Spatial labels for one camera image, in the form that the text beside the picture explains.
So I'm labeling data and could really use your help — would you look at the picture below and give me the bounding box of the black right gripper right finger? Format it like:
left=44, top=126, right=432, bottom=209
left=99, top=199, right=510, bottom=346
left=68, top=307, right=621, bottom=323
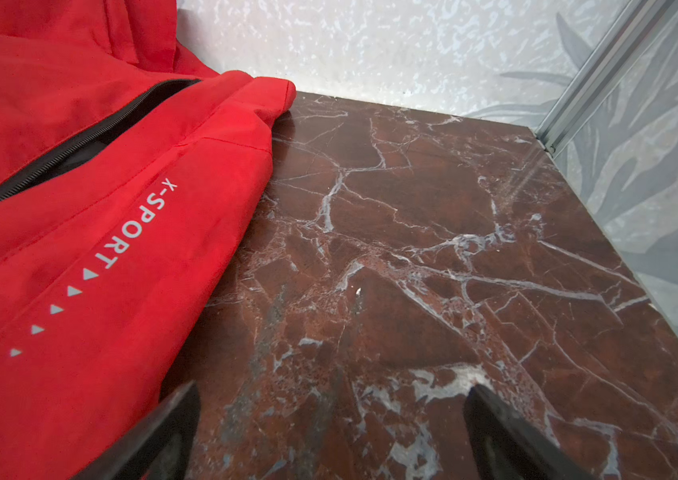
left=463, top=384, right=592, bottom=480

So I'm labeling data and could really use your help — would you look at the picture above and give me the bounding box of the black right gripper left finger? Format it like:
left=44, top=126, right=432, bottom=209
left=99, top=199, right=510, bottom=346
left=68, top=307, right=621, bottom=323
left=75, top=381, right=201, bottom=479

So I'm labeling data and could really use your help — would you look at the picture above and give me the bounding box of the red X-Sport jacket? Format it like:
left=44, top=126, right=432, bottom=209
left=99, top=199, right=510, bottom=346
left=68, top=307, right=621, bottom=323
left=0, top=1, right=296, bottom=479

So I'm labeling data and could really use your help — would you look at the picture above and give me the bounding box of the aluminium cage frame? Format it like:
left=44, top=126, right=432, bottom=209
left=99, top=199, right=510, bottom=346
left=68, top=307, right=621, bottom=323
left=535, top=0, right=678, bottom=155

